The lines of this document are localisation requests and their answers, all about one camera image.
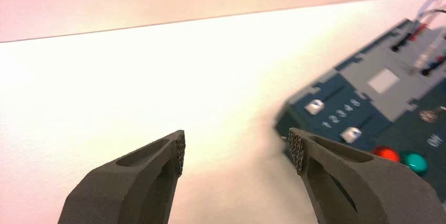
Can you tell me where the grey panel with white square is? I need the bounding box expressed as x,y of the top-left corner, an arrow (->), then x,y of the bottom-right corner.
339,45 -> 446,123

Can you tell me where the red round push button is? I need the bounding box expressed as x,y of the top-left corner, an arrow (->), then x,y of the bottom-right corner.
372,146 -> 401,163

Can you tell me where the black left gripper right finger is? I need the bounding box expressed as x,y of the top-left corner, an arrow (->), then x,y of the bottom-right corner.
288,127 -> 446,224

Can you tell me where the white square slider knob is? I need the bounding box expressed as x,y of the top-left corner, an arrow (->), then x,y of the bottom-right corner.
340,127 -> 363,144
305,99 -> 326,116

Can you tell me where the small metal round knob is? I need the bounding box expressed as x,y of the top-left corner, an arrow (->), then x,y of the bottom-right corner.
419,106 -> 446,124

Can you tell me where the dark teal task board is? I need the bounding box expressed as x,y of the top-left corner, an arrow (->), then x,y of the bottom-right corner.
274,18 -> 446,203

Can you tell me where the white cable with red plug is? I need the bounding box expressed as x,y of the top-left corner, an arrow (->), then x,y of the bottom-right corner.
391,0 -> 446,53
413,27 -> 446,77

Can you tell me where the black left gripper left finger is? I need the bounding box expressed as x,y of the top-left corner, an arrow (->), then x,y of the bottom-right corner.
57,130 -> 186,224

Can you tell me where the green round push button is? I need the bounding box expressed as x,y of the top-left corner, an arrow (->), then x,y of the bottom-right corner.
402,152 -> 429,176

